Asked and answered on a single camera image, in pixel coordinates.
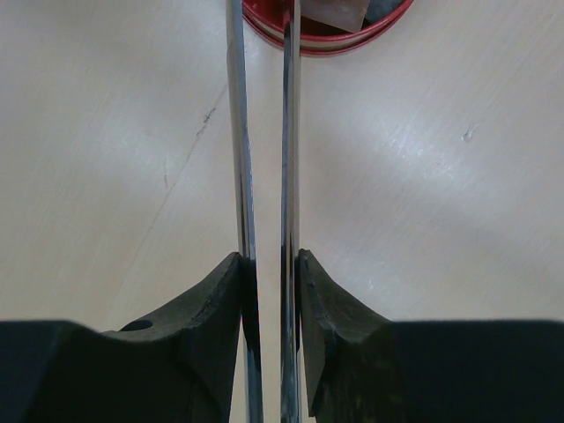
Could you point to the dark flower chocolate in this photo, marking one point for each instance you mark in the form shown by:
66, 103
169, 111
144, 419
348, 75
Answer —
380, 9

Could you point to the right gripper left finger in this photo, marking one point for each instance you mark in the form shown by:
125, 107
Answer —
175, 364

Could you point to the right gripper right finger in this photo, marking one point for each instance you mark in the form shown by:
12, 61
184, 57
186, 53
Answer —
362, 367

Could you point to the red round tin box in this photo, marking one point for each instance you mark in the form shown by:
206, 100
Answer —
317, 39

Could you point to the metal serving tongs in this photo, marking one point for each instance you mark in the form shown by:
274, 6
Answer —
290, 385

